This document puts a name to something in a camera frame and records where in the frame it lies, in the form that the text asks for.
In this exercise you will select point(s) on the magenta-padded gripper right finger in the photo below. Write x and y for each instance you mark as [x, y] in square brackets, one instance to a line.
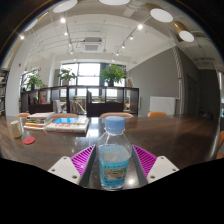
[161, 168]

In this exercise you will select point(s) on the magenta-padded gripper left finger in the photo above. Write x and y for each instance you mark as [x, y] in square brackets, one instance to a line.
[63, 168]

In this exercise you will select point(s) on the clear blue-capped water bottle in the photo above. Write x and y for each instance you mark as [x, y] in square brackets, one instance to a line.
[114, 160]

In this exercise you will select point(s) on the flat round red coaster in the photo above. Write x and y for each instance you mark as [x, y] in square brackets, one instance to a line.
[29, 140]

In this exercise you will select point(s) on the blue-covered book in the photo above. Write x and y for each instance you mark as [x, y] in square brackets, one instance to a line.
[70, 120]

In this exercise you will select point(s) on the stack of books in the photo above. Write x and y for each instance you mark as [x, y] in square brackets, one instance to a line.
[38, 120]

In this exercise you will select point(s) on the cream paper cup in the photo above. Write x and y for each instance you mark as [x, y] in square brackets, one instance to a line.
[16, 130]

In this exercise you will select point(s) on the white board panel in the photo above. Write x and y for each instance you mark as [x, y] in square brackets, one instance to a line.
[162, 105]

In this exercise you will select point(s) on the potted green plant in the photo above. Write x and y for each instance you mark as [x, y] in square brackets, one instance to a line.
[34, 81]
[66, 74]
[112, 73]

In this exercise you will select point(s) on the tall dark bookshelf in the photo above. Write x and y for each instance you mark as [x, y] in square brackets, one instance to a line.
[3, 93]

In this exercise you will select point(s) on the ceiling air conditioner unit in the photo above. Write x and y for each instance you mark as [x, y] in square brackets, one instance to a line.
[91, 46]

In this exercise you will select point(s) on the ceiling lights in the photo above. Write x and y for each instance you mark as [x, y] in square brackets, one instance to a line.
[161, 15]

